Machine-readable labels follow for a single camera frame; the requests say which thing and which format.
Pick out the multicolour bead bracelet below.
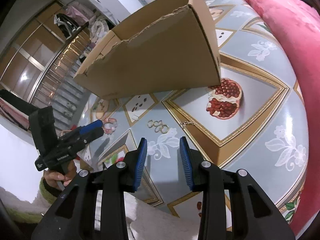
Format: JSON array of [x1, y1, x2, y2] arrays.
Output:
[[101, 117, 119, 134]]

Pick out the gold ring chain bracelet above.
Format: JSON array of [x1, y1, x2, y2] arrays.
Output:
[[146, 119, 196, 134]]

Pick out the left hand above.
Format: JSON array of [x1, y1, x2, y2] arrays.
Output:
[[44, 160, 76, 190]]

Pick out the metal stair railing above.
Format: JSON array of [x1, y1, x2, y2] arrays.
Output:
[[32, 27, 93, 131]]

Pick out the wooden wardrobe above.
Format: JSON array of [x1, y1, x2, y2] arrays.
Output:
[[1, 0, 66, 100]]

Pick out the brown cardboard box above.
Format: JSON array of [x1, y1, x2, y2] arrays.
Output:
[[74, 0, 221, 100]]

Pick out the hanging clothes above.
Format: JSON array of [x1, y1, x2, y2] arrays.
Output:
[[54, 1, 113, 44]]

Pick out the red floral quilt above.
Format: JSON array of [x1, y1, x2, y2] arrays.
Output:
[[245, 0, 319, 238]]

